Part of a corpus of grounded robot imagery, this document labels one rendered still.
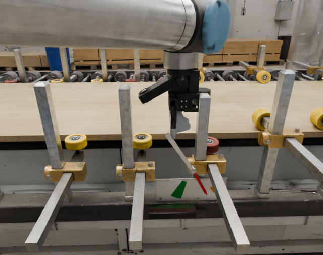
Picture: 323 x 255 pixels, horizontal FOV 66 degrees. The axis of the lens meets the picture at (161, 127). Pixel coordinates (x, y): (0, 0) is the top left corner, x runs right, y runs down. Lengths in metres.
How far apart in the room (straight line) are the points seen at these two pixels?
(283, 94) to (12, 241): 1.50
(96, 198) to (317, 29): 4.20
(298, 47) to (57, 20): 4.50
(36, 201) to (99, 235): 0.54
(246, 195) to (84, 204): 0.61
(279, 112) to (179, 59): 0.40
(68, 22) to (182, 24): 0.17
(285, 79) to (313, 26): 3.80
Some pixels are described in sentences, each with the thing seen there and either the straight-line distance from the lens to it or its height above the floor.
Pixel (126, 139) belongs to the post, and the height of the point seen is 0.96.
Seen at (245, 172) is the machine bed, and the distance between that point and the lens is 1.24.
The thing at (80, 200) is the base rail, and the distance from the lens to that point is 1.01.
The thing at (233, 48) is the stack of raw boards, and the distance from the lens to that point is 7.15.
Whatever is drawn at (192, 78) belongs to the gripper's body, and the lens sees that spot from 0.68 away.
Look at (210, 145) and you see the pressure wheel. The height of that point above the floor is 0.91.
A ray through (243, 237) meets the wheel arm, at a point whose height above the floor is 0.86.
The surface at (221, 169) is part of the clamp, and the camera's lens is 0.91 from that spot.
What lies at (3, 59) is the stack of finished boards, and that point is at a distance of 7.25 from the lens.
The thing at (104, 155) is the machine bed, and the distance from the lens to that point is 1.13.
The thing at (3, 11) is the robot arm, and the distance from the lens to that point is 0.26.
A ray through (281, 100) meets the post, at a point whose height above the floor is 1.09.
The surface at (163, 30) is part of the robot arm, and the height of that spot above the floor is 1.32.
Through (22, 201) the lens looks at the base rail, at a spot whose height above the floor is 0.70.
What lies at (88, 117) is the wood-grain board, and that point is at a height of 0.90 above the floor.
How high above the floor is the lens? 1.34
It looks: 25 degrees down
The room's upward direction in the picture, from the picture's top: straight up
